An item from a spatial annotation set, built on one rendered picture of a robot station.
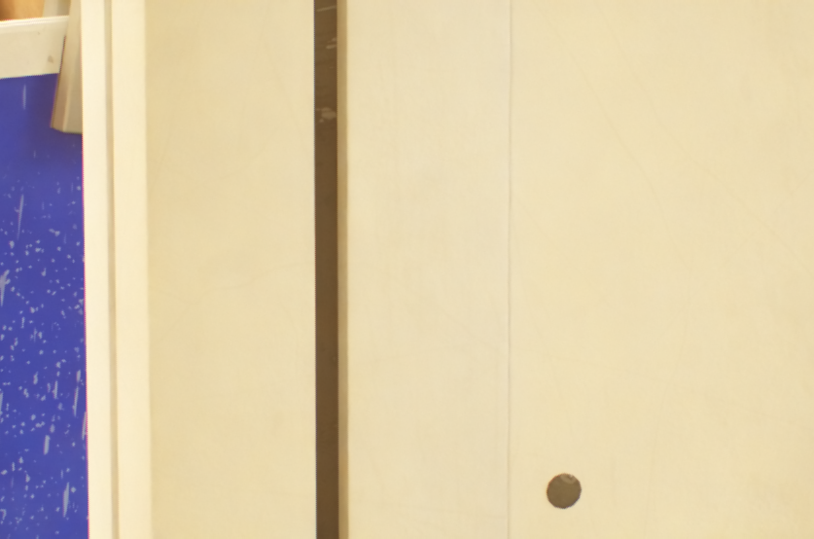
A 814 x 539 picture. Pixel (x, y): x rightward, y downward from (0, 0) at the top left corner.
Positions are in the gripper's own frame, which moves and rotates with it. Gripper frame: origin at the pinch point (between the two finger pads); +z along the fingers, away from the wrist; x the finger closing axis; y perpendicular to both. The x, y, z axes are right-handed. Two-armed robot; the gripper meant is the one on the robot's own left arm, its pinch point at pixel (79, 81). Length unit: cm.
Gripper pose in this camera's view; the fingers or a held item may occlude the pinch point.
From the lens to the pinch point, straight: 200.7
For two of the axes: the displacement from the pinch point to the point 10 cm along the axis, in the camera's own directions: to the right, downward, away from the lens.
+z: -1.5, 9.8, 1.4
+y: 8.7, 0.6, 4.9
